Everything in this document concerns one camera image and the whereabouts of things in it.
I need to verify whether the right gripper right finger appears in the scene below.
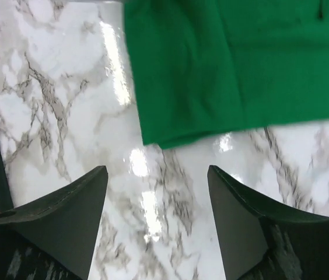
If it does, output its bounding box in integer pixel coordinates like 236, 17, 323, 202
208, 165, 329, 279

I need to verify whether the green t-shirt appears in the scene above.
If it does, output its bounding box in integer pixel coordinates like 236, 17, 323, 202
124, 1, 329, 149

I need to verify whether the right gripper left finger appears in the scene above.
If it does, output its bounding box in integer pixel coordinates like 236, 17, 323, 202
0, 166, 108, 279

